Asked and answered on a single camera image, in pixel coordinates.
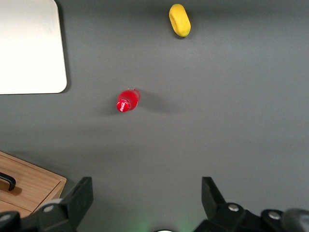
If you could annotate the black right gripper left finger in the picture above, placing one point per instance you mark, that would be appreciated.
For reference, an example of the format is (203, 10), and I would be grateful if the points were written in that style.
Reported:
(79, 195)

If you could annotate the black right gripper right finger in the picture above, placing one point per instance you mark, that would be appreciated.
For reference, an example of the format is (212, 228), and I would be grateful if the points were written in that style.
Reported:
(214, 200)

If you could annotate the oak wooden drawer cabinet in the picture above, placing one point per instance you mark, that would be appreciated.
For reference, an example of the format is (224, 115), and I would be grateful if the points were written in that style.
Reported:
(51, 187)

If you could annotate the red cola bottle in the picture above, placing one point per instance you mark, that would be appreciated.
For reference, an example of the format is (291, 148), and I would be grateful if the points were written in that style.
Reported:
(128, 100)

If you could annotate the beige plastic tray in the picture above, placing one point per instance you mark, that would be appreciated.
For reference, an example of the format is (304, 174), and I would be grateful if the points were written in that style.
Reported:
(29, 46)

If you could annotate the yellow foam sponge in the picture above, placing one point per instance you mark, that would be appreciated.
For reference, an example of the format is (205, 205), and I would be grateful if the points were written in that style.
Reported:
(180, 20)

